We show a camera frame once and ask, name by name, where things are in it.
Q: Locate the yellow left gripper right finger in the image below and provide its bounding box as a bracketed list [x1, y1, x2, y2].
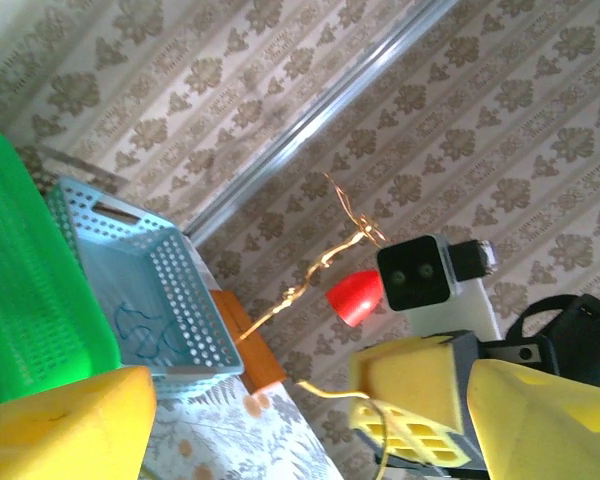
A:
[467, 359, 600, 480]

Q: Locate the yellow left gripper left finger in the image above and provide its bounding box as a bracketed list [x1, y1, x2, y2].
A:
[0, 365, 157, 480]

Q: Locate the thin blue cable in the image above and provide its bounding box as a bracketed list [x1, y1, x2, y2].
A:
[112, 298, 196, 360]

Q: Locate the green perforated plastic basket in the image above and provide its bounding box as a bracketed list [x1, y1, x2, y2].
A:
[0, 117, 124, 409]

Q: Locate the orange wooden board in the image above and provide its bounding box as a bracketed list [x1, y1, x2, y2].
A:
[209, 289, 287, 396]

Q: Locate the floral printed tablecloth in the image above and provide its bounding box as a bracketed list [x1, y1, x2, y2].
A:
[137, 234, 345, 480]

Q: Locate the light blue perforated basket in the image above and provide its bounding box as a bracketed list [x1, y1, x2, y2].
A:
[47, 174, 246, 399]

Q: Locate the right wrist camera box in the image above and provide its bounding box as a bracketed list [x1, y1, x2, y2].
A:
[376, 233, 499, 346]

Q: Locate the gold wire glass rack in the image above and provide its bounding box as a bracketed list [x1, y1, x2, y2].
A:
[234, 172, 386, 344]

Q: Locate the aluminium frame post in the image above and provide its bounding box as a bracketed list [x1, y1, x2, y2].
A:
[182, 0, 464, 241]

